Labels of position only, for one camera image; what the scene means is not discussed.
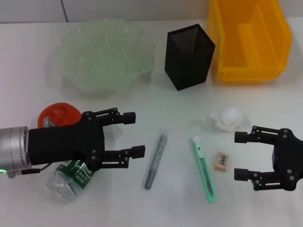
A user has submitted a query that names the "yellow plastic bin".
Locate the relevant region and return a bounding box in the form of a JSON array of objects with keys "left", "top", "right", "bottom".
[{"left": 207, "top": 0, "right": 293, "bottom": 82}]

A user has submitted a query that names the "green utility knife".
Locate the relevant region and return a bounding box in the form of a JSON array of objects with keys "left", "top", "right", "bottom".
[{"left": 191, "top": 136, "right": 217, "bottom": 204}]

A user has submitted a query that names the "white paper ball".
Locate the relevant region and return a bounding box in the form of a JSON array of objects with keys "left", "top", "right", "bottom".
[{"left": 209, "top": 106, "right": 244, "bottom": 131}]

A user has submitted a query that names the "black mesh pen holder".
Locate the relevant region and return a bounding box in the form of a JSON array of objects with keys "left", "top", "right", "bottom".
[{"left": 165, "top": 23, "right": 216, "bottom": 91}]

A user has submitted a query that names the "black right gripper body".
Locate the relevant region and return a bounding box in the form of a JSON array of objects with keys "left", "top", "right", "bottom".
[{"left": 272, "top": 129, "right": 303, "bottom": 191}]

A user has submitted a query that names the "grey pen in clear sleeve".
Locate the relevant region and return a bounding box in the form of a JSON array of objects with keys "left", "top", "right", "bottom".
[{"left": 143, "top": 129, "right": 170, "bottom": 190}]

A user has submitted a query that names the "pale green glass fruit plate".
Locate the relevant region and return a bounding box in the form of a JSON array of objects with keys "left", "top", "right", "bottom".
[{"left": 55, "top": 18, "right": 157, "bottom": 93}]

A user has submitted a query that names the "clear green-label water bottle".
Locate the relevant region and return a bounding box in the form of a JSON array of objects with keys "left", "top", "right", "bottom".
[{"left": 46, "top": 124, "right": 125, "bottom": 204}]

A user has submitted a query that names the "left arm gripper cable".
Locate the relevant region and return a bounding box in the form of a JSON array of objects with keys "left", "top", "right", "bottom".
[{"left": 6, "top": 115, "right": 55, "bottom": 179}]

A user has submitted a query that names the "beige eraser with barcode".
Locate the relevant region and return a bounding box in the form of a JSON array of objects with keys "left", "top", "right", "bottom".
[{"left": 214, "top": 152, "right": 231, "bottom": 172}]

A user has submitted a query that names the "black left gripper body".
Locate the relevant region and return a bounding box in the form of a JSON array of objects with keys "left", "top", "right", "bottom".
[{"left": 27, "top": 111, "right": 106, "bottom": 171}]

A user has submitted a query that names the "red-orange orange fruit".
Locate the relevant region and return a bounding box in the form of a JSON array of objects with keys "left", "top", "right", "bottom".
[{"left": 37, "top": 102, "right": 81, "bottom": 129}]

